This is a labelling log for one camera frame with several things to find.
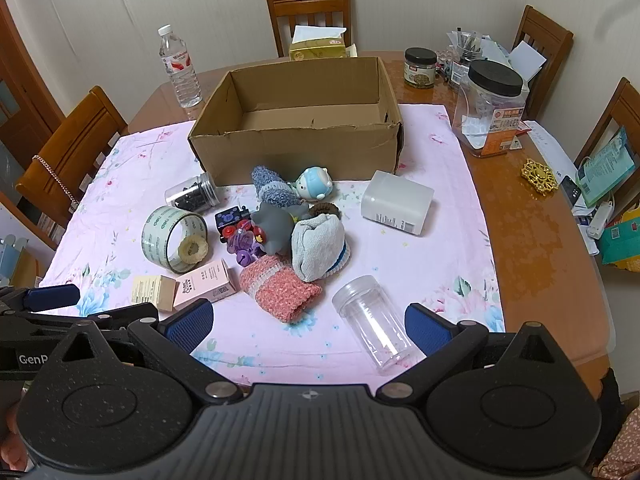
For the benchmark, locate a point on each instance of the stack of white papers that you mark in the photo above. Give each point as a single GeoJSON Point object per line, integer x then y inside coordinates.
{"type": "Point", "coordinates": [492, 50]}

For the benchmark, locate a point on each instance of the brown hair scrunchie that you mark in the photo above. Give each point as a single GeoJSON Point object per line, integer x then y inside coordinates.
{"type": "Point", "coordinates": [325, 208]}

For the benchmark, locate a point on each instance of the large clear tape roll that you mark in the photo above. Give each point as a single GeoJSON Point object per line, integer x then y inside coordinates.
{"type": "Point", "coordinates": [157, 232]}

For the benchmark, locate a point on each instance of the brown cardboard box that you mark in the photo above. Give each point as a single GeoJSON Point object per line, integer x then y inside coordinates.
{"type": "Point", "coordinates": [300, 147]}

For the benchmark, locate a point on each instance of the wooden chair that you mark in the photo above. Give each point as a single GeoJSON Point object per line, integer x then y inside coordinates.
{"type": "Point", "coordinates": [307, 7]}
{"type": "Point", "coordinates": [75, 140]}
{"type": "Point", "coordinates": [547, 30]}
{"type": "Point", "coordinates": [620, 110]}

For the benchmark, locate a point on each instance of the brown wooden desktop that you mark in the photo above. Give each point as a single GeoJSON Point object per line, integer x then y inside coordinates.
{"type": "Point", "coordinates": [540, 260]}

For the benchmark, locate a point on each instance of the purple plastic toy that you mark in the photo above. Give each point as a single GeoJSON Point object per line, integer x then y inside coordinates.
{"type": "Point", "coordinates": [242, 247]}

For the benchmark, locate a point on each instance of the teal plastic packet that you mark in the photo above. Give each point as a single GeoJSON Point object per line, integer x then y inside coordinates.
{"type": "Point", "coordinates": [607, 167]}

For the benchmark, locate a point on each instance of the glass pen holder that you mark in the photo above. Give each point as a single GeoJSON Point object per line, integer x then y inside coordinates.
{"type": "Point", "coordinates": [462, 62]}

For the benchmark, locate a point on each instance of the small pink box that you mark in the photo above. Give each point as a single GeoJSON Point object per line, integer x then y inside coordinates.
{"type": "Point", "coordinates": [205, 285]}

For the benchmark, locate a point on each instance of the small black lid jar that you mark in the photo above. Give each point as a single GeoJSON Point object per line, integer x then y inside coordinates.
{"type": "Point", "coordinates": [420, 67]}

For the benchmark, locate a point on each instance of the white knitted blue stripe sock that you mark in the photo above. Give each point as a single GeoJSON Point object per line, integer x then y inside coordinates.
{"type": "Point", "coordinates": [320, 247]}

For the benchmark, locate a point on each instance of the large clear black lid jar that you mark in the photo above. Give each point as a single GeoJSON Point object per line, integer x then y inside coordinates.
{"type": "Point", "coordinates": [487, 110]}

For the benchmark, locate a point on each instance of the white translucent plastic bottle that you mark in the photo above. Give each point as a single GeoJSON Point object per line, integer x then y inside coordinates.
{"type": "Point", "coordinates": [397, 202]}

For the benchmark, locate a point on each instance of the white power strip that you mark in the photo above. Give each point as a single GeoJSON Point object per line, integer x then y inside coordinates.
{"type": "Point", "coordinates": [599, 220]}

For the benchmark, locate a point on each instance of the small black device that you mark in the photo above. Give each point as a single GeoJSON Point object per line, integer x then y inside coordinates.
{"type": "Point", "coordinates": [571, 190]}

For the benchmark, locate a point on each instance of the pink knitted sock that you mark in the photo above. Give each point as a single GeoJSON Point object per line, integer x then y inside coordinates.
{"type": "Point", "coordinates": [280, 287]}

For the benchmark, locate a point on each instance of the blue fuzzy sock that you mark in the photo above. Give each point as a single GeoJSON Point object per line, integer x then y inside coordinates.
{"type": "Point", "coordinates": [272, 187]}

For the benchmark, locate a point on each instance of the small beige box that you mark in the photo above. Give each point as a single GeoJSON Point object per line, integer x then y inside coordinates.
{"type": "Point", "coordinates": [152, 292]}

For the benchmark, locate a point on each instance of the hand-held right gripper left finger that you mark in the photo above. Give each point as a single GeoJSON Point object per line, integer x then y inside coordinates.
{"type": "Point", "coordinates": [187, 326]}

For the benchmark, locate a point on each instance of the gold ornate coaster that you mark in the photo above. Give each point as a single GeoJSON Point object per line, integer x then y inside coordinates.
{"type": "Point", "coordinates": [540, 175]}

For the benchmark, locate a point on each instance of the yellow green bag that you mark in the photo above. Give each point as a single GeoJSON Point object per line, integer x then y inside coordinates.
{"type": "Point", "coordinates": [622, 242]}

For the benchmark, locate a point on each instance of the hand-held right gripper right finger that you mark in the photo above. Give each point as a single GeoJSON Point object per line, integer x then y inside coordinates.
{"type": "Point", "coordinates": [425, 330]}

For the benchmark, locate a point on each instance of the grey rubber toy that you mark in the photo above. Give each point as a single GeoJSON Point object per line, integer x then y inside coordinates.
{"type": "Point", "coordinates": [272, 227]}

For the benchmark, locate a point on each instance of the black cube toy red wheels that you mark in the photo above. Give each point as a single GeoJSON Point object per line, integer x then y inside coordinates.
{"type": "Point", "coordinates": [231, 218]}

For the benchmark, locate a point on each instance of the clear plastic water bottle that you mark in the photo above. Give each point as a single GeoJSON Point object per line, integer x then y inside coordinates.
{"type": "Point", "coordinates": [182, 75]}

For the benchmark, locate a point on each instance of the small beige tape roll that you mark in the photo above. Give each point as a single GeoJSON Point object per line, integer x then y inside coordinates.
{"type": "Point", "coordinates": [192, 250]}

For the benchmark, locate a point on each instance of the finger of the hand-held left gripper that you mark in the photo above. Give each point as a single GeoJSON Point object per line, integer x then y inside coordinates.
{"type": "Point", "coordinates": [50, 321]}
{"type": "Point", "coordinates": [50, 296]}

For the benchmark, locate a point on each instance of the white paper sheets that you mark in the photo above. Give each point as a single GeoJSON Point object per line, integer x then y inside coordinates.
{"type": "Point", "coordinates": [547, 147]}

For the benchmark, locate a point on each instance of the blue white round toy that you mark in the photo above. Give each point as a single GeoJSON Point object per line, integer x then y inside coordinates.
{"type": "Point", "coordinates": [316, 185]}

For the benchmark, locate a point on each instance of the clear plastic jar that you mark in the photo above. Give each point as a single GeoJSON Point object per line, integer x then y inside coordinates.
{"type": "Point", "coordinates": [372, 320]}

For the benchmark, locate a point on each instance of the wooden glass door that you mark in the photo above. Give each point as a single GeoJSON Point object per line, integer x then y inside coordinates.
{"type": "Point", "coordinates": [30, 85]}

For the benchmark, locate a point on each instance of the pink floral cloth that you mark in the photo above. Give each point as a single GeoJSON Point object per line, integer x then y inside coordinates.
{"type": "Point", "coordinates": [425, 270]}

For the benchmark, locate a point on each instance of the person's left hand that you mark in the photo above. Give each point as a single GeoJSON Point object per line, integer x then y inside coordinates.
{"type": "Point", "coordinates": [10, 430]}

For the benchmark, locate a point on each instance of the small jar with dark contents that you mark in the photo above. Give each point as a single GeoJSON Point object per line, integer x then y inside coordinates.
{"type": "Point", "coordinates": [192, 192]}

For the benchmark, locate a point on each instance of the white card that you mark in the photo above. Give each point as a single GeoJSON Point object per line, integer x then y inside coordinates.
{"type": "Point", "coordinates": [529, 59]}

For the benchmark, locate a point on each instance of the gold green tissue box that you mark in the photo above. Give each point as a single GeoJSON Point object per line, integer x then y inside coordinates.
{"type": "Point", "coordinates": [320, 51]}

